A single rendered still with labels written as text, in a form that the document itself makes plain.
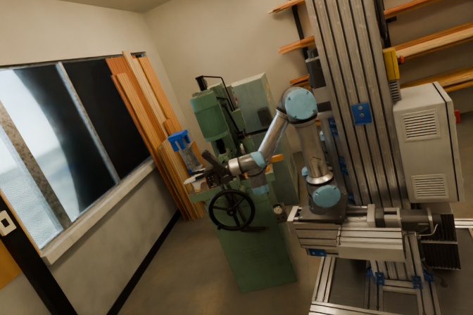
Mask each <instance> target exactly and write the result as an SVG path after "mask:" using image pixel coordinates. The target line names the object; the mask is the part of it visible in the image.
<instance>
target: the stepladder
mask: <svg viewBox="0 0 473 315"><path fill-rule="evenodd" d="M168 141H169V142H170V143H171V146H172V148H173V150H174V152H175V151H179V153H180V155H181V156H182V159H183V161H184V163H185V165H186V166H187V168H188V172H189V173H190V174H191V173H192V172H194V171H196V170H199V169H203V167H204V165H202V164H201V162H200V161H199V159H198V157H197V156H196V154H195V152H194V150H193V148H192V147H193V146H192V145H190V143H191V141H190V140H189V137H188V131H187V130H186V129H185V130H182V131H179V132H175V133H173V134H172V135H171V136H169V137H168ZM188 154H189V155H190V157H191V158H190V157H189V155H188ZM191 160H192V161H191ZM194 165H195V166H194Z"/></svg>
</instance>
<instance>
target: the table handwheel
mask: <svg viewBox="0 0 473 315"><path fill-rule="evenodd" d="M226 194H237V195H240V196H241V197H243V198H242V199H241V200H240V201H239V202H238V203H237V204H235V203H234V201H233V200H232V199H231V200H230V202H231V203H230V205H229V206H228V207H227V208H225V207H217V206H213V205H214V203H215V201H216V200H217V199H218V198H219V197H220V196H222V195H226ZM244 199H246V200H247V201H248V203H249V205H250V207H251V215H250V217H249V218H248V220H247V221H246V222H245V223H243V224H241V225H239V223H238V221H237V218H236V213H237V207H238V206H239V204H240V203H241V202H242V201H243V200H244ZM213 209H217V210H224V211H227V214H228V215H229V216H231V217H234V220H235V222H236V226H226V225H224V224H222V223H221V224H222V227H221V229H224V230H227V231H238V230H242V229H244V228H246V227H247V226H248V225H249V224H250V223H251V222H252V221H253V219H254V216H255V213H256V208H255V205H254V203H253V201H252V199H251V198H250V197H249V196H248V195H247V194H246V193H244V192H242V191H239V190H236V189H226V190H223V191H220V192H218V193H216V194H215V195H214V196H213V197H212V199H211V200H210V203H209V206H208V213H209V215H210V218H211V220H212V221H213V223H214V224H215V225H218V224H219V223H220V222H219V221H218V220H217V219H216V218H215V215H214V214H213Z"/></svg>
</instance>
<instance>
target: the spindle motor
mask: <svg viewBox="0 0 473 315"><path fill-rule="evenodd" d="M189 102H190V104H191V106H192V109H193V111H194V114H195V116H196V119H197V121H198V125H199V126H200V129H201V132H202V134H203V137H204V139H205V141H206V142H210V141H216V140H218V139H221V138H223V137H224V136H226V135H228V133H229V131H228V129H227V125H226V123H225V120H224V117H223V115H222V112H221V109H220V106H219V104H218V101H217V98H216V96H215V92H214V91H209V92H205V93H203V94H200V95H197V96H195V97H193V98H190V100H189Z"/></svg>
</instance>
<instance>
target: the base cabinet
mask: <svg viewBox="0 0 473 315"><path fill-rule="evenodd" d="M268 186H269V191H268V193H269V200H267V201H264V202H260V203H256V204H254V205H255V208H256V213H255V216H254V219H253V221H252V222H251V223H250V224H249V226H252V227H254V226H269V228H270V230H264V233H249V232H248V233H247V232H245V233H244V232H240V230H238V231H227V230H224V229H220V230H218V229H217V225H215V224H214V223H213V221H212V220H211V218H210V216H209V218H210V220H211V223H212V225H213V228H214V229H215V232H216V234H217V237H218V239H219V241H220V244H221V246H222V249H223V251H224V253H225V256H226V258H227V261H228V263H229V265H230V268H231V270H232V273H233V274H234V277H235V279H236V282H237V284H238V286H239V289H240V291H241V293H247V292H250V291H254V290H260V289H263V288H269V287H272V286H276V285H282V284H286V283H292V282H295V281H297V277H296V270H295V266H294V260H293V255H292V251H291V244H290V240H289V234H288V231H287V228H286V224H285V222H283V223H280V224H277V222H276V220H275V216H274V212H273V206H272V205H275V204H278V202H277V198H276V195H275V192H274V189H273V187H272V183H271V181H270V182H268ZM241 209H242V212H243V213H244V216H245V218H246V221H247V220H248V218H249V217H250V215H251V207H250V205H249V206H245V207H241ZM214 215H215V218H216V219H217V220H218V221H219V222H220V223H222V224H224V225H226V226H237V224H236V222H235V220H234V217H231V216H229V215H228V214H227V212H223V213H219V214H214Z"/></svg>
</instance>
